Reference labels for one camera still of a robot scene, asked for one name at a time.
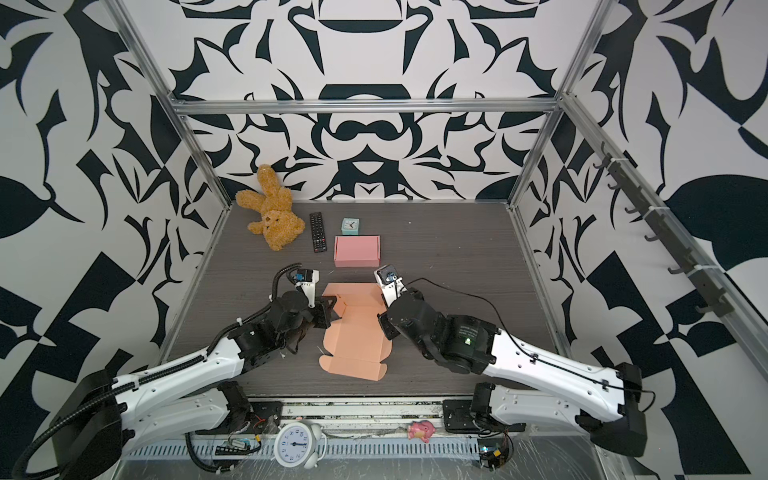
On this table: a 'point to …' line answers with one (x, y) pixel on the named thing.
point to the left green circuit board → (234, 447)
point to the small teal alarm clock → (350, 226)
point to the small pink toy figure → (421, 429)
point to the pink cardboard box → (353, 251)
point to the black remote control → (318, 233)
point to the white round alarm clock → (299, 444)
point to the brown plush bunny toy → (277, 223)
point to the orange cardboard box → (357, 341)
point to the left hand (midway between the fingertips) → (337, 294)
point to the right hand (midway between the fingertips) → (381, 297)
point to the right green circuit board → (492, 456)
